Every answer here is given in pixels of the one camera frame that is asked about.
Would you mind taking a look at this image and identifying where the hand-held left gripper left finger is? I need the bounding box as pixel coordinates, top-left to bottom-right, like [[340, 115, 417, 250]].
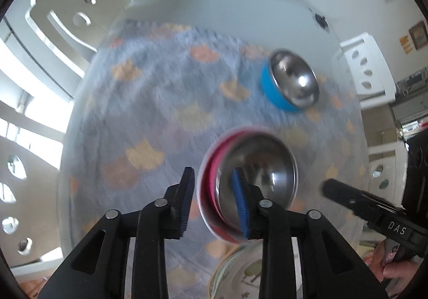
[[37, 167, 195, 299]]

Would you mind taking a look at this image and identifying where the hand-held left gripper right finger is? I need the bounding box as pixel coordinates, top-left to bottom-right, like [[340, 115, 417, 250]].
[[232, 167, 390, 299]]

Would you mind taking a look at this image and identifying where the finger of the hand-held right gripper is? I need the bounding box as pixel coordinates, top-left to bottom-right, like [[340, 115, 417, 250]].
[[320, 179, 416, 247]]

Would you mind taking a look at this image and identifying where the steel bowl with pink outside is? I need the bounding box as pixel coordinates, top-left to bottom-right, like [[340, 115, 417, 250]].
[[197, 128, 299, 245]]

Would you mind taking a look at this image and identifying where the person's right hand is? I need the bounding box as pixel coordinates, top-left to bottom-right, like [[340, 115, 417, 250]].
[[364, 241, 425, 283]]

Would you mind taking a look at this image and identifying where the white chair with oval holes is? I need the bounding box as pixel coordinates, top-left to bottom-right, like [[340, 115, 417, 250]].
[[366, 143, 409, 200], [333, 35, 397, 109], [0, 98, 73, 281], [24, 0, 142, 54]]

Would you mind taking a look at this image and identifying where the blue patterned tablecloth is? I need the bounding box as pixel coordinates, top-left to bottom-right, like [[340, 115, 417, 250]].
[[56, 18, 369, 299]]

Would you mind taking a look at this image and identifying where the steel bowl with blue outside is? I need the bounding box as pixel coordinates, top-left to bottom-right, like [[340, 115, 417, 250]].
[[261, 49, 319, 113]]

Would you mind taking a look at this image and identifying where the black round lid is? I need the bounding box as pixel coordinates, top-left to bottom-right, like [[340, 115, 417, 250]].
[[314, 13, 330, 30]]

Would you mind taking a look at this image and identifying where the small framed wall picture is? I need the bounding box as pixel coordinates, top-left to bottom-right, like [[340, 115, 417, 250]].
[[408, 21, 428, 50]]

